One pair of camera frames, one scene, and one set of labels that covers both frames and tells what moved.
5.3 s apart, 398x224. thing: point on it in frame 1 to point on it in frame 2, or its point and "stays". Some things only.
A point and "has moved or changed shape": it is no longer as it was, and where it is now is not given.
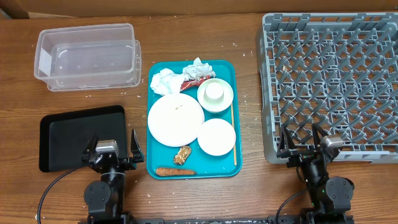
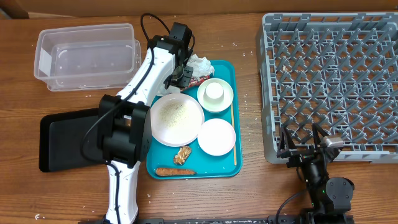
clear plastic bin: x=88 y=57 stays
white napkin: x=198 y=70 has moved or changed shape
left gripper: x=128 y=164 to x=184 y=81
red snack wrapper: x=193 y=82 stays
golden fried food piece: x=183 y=152 stays
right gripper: x=300 y=155 stays
